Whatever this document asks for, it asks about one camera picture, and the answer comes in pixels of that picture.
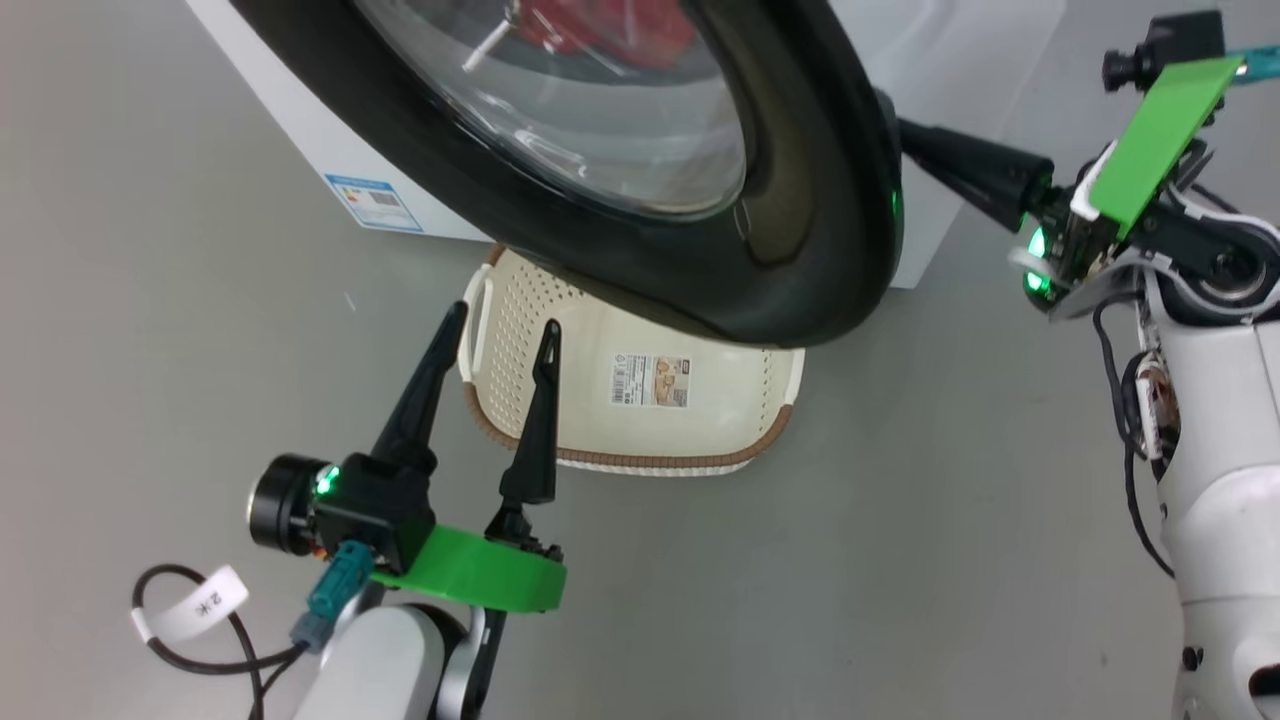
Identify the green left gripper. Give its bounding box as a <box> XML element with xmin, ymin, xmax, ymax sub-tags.
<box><xmin>248</xmin><ymin>300</ymin><xmax>568</xmax><ymax>613</ymax></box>

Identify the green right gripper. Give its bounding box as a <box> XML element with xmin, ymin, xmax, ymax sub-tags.
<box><xmin>895</xmin><ymin>55</ymin><xmax>1248</xmax><ymax>321</ymax></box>

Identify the black round glass machine door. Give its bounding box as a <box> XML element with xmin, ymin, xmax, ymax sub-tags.
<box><xmin>230</xmin><ymin>0</ymin><xmax>906</xmax><ymax>349</ymax></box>

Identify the red and white garment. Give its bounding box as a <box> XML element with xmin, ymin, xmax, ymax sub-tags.
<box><xmin>515</xmin><ymin>0</ymin><xmax>698</xmax><ymax>71</ymax></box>

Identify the basket paper label sticker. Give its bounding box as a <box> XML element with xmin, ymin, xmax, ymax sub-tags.
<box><xmin>610</xmin><ymin>352</ymin><xmax>691</xmax><ymax>409</ymax></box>

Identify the cream perforated laundry basket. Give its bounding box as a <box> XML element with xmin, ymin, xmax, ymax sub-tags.
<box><xmin>458</xmin><ymin>245</ymin><xmax>806</xmax><ymax>478</ymax></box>

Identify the white washing machine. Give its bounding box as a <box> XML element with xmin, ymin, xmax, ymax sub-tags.
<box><xmin>185</xmin><ymin>0</ymin><xmax>1066</xmax><ymax>291</ymax></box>

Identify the blue energy label sticker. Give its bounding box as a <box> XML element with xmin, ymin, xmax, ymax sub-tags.
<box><xmin>323</xmin><ymin>175</ymin><xmax>424</xmax><ymax>234</ymax></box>

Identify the teal left camera connector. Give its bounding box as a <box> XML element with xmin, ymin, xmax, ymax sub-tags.
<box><xmin>290</xmin><ymin>540</ymin><xmax>376</xmax><ymax>653</ymax></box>

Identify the teal camera connector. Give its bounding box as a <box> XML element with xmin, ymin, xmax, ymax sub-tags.
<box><xmin>1228</xmin><ymin>45</ymin><xmax>1280</xmax><ymax>86</ymax></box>
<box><xmin>290</xmin><ymin>540</ymin><xmax>376</xmax><ymax>653</ymax></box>

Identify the teal right camera connector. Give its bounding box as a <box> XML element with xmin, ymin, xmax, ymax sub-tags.
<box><xmin>1228</xmin><ymin>45</ymin><xmax>1280</xmax><ymax>86</ymax></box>

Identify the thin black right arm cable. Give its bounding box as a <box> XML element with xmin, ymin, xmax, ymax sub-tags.
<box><xmin>1093</xmin><ymin>300</ymin><xmax>1176</xmax><ymax>581</ymax></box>

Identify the white cable tag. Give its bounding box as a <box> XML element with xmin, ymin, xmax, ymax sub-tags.
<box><xmin>130</xmin><ymin>565</ymin><xmax>249</xmax><ymax>643</ymax></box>

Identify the thin left arm cable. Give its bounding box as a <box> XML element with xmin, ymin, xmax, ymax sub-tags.
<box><xmin>130</xmin><ymin>565</ymin><xmax>311</xmax><ymax>720</ymax></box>

